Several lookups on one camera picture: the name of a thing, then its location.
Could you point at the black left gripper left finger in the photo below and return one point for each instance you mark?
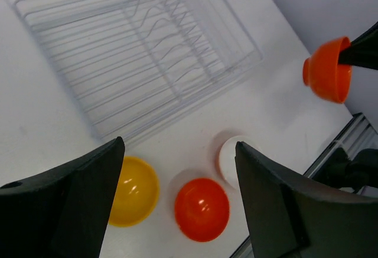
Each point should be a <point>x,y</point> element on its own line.
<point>62,212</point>

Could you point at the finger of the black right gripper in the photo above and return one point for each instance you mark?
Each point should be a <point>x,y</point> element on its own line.
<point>363,51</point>

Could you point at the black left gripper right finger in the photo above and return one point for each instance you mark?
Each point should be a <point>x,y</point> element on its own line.
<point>289,215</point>

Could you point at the orange bowl carried to rack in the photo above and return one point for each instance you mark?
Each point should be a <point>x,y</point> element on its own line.
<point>328,79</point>

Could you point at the orange bowl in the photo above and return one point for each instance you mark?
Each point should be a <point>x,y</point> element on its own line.
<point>202,209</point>

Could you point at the white bowl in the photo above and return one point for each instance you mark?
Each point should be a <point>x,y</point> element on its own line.
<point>226,159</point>

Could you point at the yellow bowl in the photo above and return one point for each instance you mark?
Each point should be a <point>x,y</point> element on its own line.
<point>137,193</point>

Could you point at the aluminium table edge rail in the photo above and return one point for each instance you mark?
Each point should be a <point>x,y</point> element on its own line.
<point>329,211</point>

